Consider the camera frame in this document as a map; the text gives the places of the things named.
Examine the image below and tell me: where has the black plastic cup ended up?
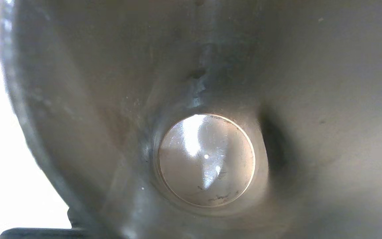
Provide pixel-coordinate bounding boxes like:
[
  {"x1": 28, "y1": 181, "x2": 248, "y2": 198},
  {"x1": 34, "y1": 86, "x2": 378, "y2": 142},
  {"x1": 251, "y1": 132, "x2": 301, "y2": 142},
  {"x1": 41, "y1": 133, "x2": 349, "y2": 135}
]
[{"x1": 0, "y1": 0, "x2": 382, "y2": 239}]

